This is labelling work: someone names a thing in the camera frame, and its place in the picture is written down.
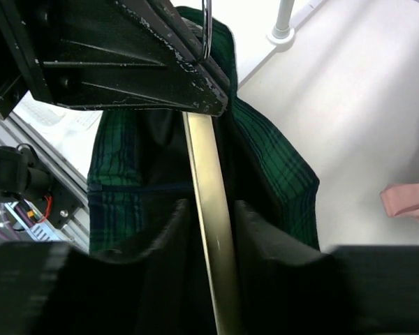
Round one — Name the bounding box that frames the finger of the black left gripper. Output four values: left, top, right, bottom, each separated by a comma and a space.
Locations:
0, 1, 229, 120

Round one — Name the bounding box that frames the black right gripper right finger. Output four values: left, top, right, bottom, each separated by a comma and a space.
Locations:
235, 202, 419, 334

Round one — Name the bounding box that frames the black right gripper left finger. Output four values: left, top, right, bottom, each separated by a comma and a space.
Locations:
0, 200, 216, 334

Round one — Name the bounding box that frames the cream hanger with metal hook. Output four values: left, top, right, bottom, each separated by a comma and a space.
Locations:
181, 0, 245, 335

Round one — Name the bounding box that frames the green plaid skirt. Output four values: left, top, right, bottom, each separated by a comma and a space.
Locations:
86, 6, 321, 335

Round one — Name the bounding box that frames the pink pleated skirt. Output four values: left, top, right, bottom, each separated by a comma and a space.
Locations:
380, 184, 419, 222

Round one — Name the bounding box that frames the white plastic basket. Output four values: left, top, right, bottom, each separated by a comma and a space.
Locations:
13, 92, 102, 175

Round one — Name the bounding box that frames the white metal clothes rack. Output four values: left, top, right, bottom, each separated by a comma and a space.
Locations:
267, 0, 325, 52

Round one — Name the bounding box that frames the aluminium mounting rail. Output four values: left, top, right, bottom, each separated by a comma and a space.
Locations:
0, 114, 89, 250

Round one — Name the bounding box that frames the white slotted cable duct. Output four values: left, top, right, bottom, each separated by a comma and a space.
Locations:
4, 202, 61, 242

